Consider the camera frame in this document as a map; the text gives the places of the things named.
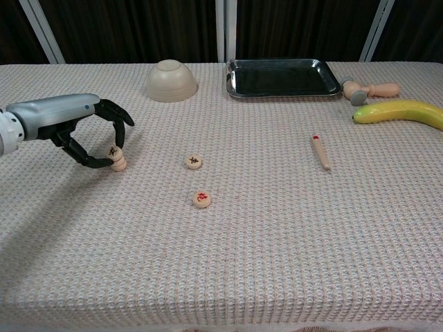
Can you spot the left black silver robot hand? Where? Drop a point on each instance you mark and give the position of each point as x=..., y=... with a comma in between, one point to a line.
x=52, y=115

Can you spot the chess piece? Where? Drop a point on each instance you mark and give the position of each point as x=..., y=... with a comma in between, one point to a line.
x=113, y=151
x=119, y=168
x=121, y=161
x=194, y=162
x=202, y=199

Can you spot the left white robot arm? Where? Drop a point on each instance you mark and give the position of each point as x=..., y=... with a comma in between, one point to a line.
x=8, y=135

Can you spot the dark curtain panel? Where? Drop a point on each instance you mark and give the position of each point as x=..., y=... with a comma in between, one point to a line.
x=304, y=27
x=14, y=34
x=138, y=31
x=415, y=31

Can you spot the upturned beige ceramic bowl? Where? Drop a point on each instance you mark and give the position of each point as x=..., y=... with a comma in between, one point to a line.
x=172, y=83

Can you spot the beige woven tablecloth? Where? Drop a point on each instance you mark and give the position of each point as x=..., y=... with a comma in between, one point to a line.
x=242, y=242

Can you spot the rectangular steel tray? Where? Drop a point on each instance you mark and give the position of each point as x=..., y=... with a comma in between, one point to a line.
x=280, y=77

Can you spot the wooden stick with red tip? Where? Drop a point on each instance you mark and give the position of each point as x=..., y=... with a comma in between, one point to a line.
x=321, y=154

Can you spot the wooden toy mallet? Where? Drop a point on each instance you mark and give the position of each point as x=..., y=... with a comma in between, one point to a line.
x=377, y=90

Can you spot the yellow green banana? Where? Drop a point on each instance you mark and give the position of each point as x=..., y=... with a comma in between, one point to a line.
x=398, y=111

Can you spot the white frame post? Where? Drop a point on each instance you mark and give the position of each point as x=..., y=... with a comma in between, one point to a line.
x=225, y=31
x=377, y=31
x=41, y=31

